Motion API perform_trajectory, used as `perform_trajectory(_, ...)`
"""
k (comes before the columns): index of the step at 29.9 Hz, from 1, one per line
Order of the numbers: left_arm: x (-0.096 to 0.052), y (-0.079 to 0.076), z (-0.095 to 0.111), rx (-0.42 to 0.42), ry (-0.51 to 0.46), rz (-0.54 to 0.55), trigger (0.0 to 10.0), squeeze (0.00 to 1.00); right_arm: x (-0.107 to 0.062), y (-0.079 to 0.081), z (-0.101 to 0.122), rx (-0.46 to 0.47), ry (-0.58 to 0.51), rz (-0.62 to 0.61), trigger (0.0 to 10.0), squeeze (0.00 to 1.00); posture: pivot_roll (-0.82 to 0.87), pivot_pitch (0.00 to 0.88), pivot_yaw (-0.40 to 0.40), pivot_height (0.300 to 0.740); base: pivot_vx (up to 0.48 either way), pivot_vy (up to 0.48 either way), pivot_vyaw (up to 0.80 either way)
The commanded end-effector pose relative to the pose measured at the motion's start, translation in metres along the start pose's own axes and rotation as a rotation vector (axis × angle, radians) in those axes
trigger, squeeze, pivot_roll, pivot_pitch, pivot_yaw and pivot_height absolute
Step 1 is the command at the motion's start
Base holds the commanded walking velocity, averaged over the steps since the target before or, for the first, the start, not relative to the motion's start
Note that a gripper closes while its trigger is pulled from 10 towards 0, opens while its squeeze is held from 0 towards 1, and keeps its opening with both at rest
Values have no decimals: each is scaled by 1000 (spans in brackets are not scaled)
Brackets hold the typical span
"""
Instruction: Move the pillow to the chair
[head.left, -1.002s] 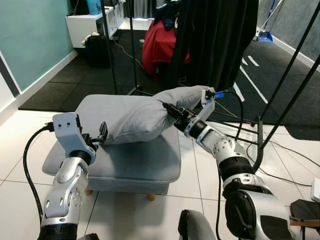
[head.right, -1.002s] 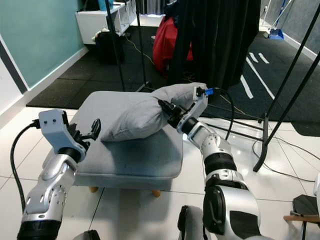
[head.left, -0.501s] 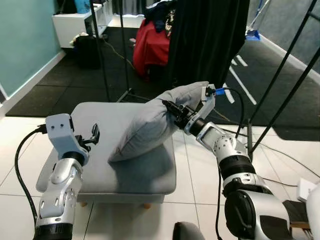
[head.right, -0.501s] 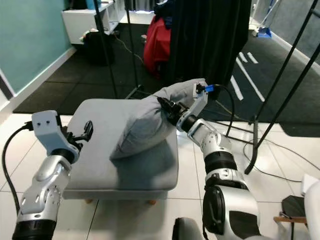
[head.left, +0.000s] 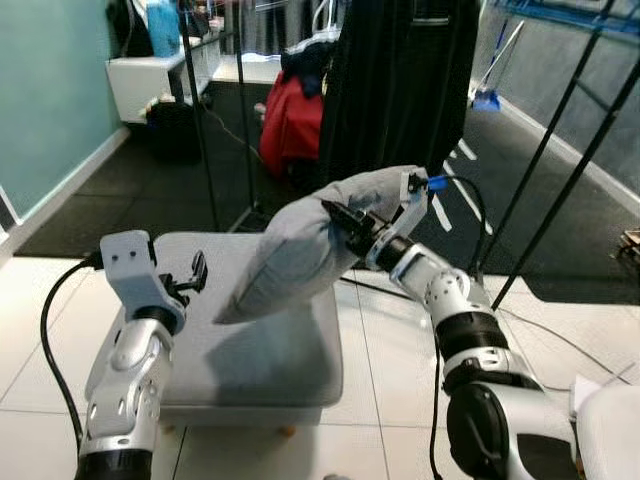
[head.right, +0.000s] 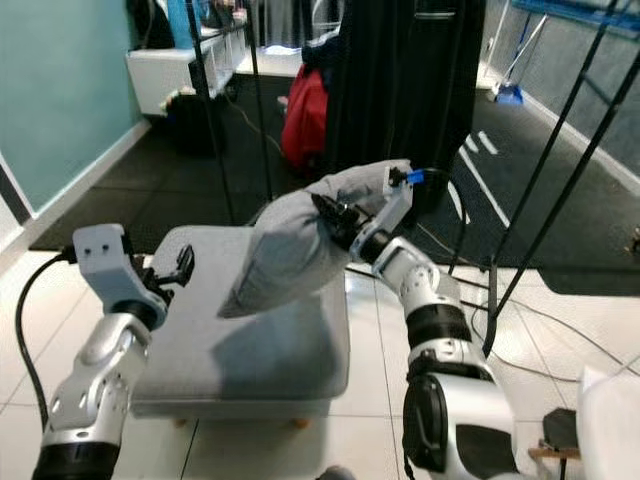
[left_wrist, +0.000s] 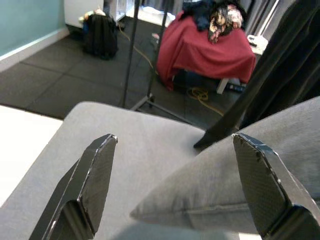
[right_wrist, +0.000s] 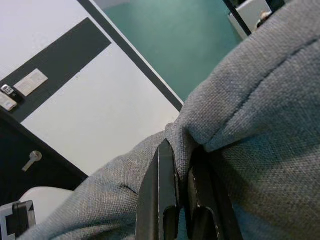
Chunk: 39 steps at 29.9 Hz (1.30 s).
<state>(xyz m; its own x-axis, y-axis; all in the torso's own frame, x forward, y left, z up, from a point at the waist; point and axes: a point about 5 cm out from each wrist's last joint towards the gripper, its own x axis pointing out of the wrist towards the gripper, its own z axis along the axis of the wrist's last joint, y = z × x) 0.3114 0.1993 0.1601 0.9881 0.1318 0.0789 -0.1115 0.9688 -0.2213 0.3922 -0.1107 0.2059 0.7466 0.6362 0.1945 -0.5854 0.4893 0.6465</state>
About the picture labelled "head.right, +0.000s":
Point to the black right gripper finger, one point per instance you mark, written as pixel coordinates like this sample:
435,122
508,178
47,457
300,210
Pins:
328,208

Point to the grey pillow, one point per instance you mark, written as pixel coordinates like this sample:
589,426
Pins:
285,245

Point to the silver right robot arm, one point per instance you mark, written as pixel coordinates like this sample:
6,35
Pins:
445,350

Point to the grey upholstered chair seat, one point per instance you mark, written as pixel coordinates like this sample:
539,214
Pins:
240,365

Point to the red bag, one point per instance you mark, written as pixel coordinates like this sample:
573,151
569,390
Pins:
305,115

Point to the black bag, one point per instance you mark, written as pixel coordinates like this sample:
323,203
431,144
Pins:
190,120

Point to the black hanging garment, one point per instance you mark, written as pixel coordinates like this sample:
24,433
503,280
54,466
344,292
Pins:
400,80

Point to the black clothes rack stand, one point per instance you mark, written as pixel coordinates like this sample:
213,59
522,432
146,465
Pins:
208,110

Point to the white low shelf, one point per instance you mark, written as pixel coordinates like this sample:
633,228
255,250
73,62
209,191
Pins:
165,75

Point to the blue broom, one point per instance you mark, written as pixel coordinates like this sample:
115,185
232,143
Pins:
510,93

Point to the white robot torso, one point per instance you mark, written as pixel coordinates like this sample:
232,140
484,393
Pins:
610,425

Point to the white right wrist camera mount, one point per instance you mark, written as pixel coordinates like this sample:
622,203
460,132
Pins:
395,200

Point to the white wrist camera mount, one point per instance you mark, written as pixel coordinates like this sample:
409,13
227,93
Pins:
105,258
395,200

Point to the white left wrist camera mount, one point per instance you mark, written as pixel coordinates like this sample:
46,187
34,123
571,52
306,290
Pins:
105,258

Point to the black metal frame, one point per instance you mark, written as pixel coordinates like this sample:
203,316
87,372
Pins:
560,170

